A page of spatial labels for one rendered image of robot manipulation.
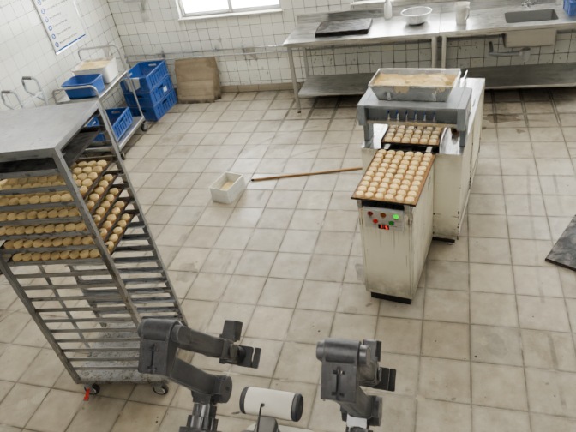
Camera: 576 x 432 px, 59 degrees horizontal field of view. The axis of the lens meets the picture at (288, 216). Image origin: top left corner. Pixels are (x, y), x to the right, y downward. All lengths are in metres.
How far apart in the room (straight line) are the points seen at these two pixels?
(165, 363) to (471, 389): 2.35
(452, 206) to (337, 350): 2.90
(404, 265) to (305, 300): 0.82
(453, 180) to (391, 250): 0.76
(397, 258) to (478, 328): 0.70
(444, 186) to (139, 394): 2.52
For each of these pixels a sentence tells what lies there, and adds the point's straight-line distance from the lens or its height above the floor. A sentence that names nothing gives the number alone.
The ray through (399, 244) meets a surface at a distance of 3.33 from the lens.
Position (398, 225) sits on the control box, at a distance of 3.20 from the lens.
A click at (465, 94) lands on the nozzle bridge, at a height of 1.18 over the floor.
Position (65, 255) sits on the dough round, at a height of 1.15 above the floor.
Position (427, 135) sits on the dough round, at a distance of 3.76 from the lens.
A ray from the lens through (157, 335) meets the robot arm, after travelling 1.28.
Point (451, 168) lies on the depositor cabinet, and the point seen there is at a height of 0.72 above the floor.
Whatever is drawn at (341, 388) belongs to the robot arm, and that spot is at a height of 1.80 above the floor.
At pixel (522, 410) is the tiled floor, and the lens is 3.31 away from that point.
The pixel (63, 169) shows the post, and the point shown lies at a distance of 2.50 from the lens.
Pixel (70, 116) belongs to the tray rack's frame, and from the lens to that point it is 2.74.
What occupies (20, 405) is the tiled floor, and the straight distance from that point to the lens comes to 4.05.
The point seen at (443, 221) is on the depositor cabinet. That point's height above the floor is 0.25.
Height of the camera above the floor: 2.73
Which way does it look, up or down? 36 degrees down
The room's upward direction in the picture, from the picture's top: 11 degrees counter-clockwise
